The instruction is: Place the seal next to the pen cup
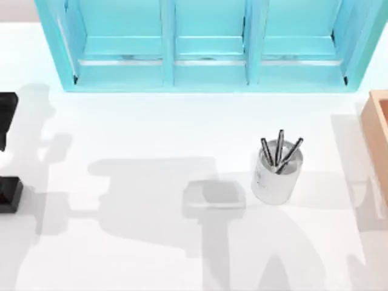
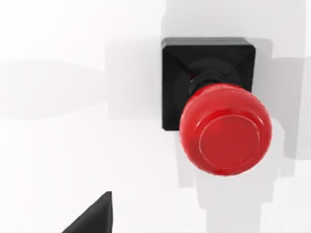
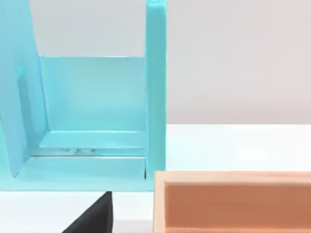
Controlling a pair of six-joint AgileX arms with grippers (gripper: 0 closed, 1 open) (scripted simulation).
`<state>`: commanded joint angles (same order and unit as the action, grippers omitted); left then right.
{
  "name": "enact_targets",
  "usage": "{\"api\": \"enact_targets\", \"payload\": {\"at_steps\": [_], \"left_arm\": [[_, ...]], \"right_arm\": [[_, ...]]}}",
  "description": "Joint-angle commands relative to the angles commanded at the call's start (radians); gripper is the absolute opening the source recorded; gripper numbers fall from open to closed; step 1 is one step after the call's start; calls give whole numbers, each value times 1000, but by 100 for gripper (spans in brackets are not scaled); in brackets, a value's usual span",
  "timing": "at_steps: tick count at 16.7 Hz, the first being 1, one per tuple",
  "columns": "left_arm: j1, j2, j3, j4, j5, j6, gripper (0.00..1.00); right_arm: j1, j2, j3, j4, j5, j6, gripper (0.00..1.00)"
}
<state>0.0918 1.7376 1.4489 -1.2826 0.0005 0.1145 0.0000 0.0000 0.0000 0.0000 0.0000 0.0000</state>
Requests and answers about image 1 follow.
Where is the grey square coaster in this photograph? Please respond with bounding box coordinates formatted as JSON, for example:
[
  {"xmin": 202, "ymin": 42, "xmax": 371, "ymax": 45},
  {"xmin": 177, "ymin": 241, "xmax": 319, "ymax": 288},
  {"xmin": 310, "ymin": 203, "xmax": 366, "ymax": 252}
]
[{"xmin": 181, "ymin": 179, "xmax": 247, "ymax": 219}]

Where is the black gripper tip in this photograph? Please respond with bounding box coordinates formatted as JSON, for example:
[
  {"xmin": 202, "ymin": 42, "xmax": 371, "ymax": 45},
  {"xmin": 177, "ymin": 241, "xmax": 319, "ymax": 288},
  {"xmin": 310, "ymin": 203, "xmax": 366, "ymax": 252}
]
[{"xmin": 0, "ymin": 92, "xmax": 19, "ymax": 152}]

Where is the white pen cup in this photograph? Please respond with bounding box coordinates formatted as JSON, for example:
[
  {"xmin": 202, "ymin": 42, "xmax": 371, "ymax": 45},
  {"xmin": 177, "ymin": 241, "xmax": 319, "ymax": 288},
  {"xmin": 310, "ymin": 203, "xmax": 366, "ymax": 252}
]
[{"xmin": 250, "ymin": 138, "xmax": 305, "ymax": 206}]

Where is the salmon-coloured shallow box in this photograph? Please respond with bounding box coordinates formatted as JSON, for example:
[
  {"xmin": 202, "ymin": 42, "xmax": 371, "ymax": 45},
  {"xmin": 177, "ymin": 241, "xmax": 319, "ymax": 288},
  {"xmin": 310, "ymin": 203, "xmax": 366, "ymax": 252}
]
[{"xmin": 359, "ymin": 89, "xmax": 388, "ymax": 196}]

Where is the black and silver pen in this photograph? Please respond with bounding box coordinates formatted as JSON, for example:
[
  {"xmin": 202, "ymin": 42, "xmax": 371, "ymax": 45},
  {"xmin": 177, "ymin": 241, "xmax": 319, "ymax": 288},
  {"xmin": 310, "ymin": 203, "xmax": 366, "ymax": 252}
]
[
  {"xmin": 275, "ymin": 129, "xmax": 285, "ymax": 167},
  {"xmin": 260, "ymin": 137, "xmax": 276, "ymax": 168},
  {"xmin": 276, "ymin": 137, "xmax": 304, "ymax": 174}
]

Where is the black square block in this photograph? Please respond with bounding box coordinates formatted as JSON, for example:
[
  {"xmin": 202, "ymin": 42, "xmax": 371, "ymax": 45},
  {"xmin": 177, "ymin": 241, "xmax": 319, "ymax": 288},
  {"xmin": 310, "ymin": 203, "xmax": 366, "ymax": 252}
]
[{"xmin": 0, "ymin": 176, "xmax": 24, "ymax": 213}]

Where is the light blue rack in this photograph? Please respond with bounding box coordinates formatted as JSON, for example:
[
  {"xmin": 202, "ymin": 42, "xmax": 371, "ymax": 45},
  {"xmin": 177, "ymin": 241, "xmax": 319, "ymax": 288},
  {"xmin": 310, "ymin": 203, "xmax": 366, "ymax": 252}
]
[{"xmin": 33, "ymin": 0, "xmax": 388, "ymax": 93}]

